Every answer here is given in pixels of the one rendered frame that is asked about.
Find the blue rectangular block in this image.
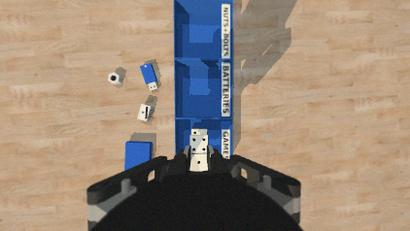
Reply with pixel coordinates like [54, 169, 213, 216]
[124, 141, 153, 171]

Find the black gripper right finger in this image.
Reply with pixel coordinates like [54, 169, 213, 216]
[207, 146, 301, 224]

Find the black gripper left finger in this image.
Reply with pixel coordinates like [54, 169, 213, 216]
[86, 146, 191, 231]

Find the blue three-compartment bin rack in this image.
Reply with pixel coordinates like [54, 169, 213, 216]
[174, 0, 233, 159]

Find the blue usb stick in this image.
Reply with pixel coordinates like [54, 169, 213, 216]
[140, 63, 158, 90]

